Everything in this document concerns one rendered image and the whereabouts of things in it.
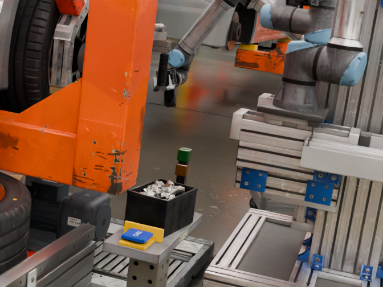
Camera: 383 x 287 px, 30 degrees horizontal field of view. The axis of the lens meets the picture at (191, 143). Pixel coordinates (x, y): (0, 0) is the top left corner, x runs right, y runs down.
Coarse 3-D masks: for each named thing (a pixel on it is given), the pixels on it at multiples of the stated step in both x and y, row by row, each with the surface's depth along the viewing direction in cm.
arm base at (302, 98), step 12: (288, 84) 239; (300, 84) 237; (312, 84) 239; (276, 96) 242; (288, 96) 238; (300, 96) 237; (312, 96) 239; (288, 108) 238; (300, 108) 237; (312, 108) 239
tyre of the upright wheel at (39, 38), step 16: (32, 0) 253; (48, 0) 252; (16, 16) 252; (32, 16) 251; (48, 16) 250; (16, 32) 251; (32, 32) 249; (48, 32) 252; (16, 48) 251; (32, 48) 248; (48, 48) 254; (16, 64) 251; (32, 64) 249; (16, 80) 254; (32, 80) 251; (0, 96) 260; (16, 96) 258; (32, 96) 254; (16, 112) 263
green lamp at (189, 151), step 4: (180, 148) 232; (184, 148) 233; (188, 148) 234; (180, 152) 231; (184, 152) 231; (188, 152) 230; (180, 156) 231; (184, 156) 231; (188, 156) 231; (180, 160) 232; (184, 160) 231; (188, 160) 231
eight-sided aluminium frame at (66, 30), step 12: (84, 12) 257; (60, 24) 252; (72, 24) 252; (60, 36) 251; (72, 36) 251; (60, 48) 254; (72, 48) 254; (60, 60) 256; (60, 72) 258; (60, 84) 255
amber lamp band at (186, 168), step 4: (176, 164) 233; (180, 164) 232; (188, 164) 233; (176, 168) 233; (180, 168) 232; (184, 168) 232; (188, 168) 233; (176, 172) 233; (180, 172) 232; (184, 172) 232; (188, 172) 234; (184, 176) 232
